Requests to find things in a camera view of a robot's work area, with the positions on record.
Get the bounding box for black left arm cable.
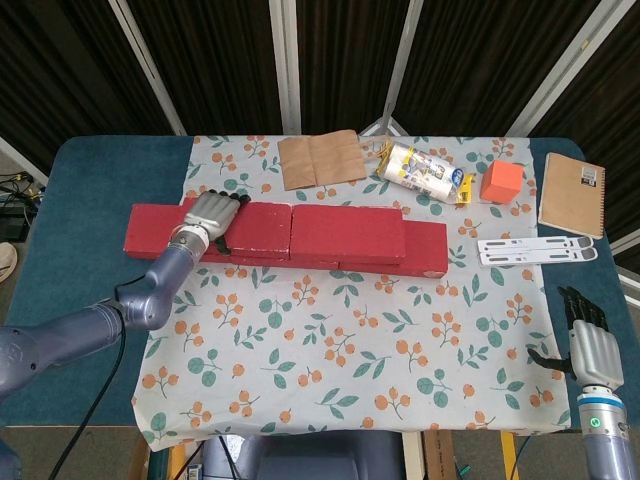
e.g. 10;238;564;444
47;279;151;480

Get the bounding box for white plastic bag roll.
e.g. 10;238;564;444
374;142;466;204

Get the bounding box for floral tablecloth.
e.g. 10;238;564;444
130;133;572;454

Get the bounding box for red foam brick white scuffs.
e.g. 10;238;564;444
180;197;294;259

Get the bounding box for black electronics box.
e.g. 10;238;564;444
0;212;30;242

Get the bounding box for brown paper bag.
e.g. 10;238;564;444
277;128;391;191

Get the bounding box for white folding stand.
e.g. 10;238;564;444
476;235;599;267

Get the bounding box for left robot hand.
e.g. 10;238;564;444
183;189;251;256

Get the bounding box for brown spiral notebook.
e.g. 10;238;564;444
537;152;607;240

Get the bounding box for dark folding screen white frames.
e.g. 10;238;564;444
0;0;640;151

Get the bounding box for small yellow packet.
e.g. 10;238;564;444
454;172;477;206

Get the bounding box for red foam brick chipped corner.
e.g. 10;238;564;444
337;222;448;279

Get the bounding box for orange cube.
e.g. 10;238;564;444
479;159;524;205

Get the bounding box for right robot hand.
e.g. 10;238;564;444
527;285;625;391

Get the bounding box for brown cardboard box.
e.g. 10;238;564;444
423;430;504;480

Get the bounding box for grey robot torso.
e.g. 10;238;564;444
202;429;406;480

